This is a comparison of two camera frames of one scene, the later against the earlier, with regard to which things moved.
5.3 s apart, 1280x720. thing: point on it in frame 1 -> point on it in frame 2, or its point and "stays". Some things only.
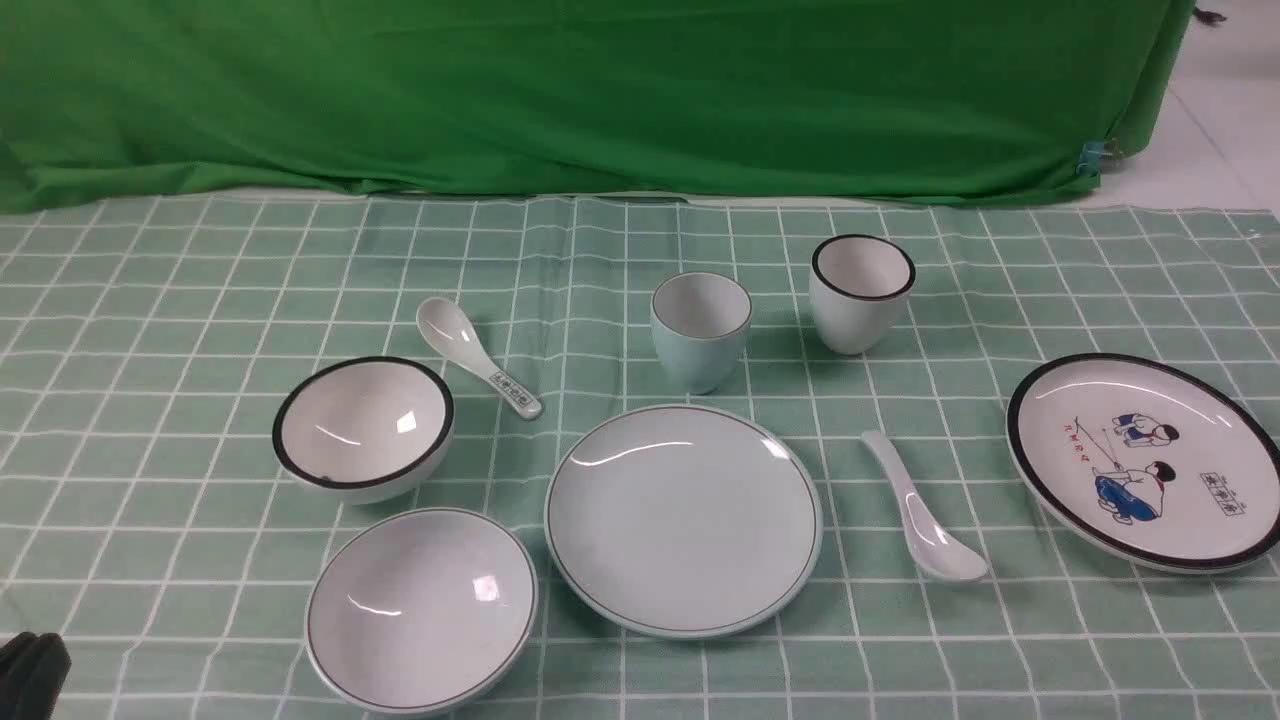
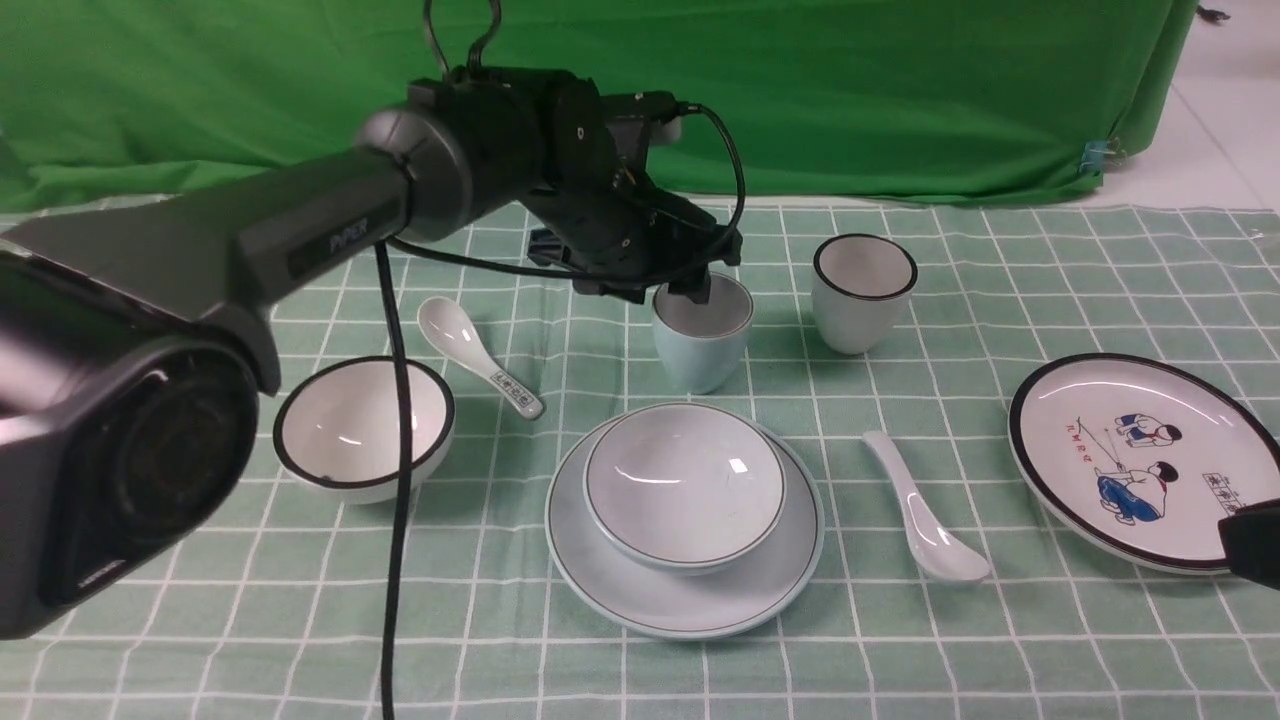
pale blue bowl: (421, 611) -> (686, 488)
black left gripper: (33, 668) -> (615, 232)
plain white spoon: (938, 552) stays
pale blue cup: (701, 321) stays
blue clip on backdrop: (1089, 162) stays
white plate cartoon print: (1145, 462) stays
